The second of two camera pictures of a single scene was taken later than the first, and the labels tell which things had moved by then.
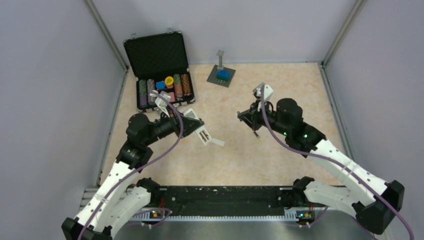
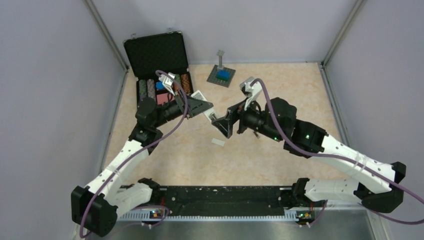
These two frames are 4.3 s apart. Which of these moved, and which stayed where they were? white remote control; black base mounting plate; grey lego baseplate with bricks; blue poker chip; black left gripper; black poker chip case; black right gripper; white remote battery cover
Moved: black right gripper; black left gripper; white remote control
Stayed: black base mounting plate; black poker chip case; blue poker chip; grey lego baseplate with bricks; white remote battery cover
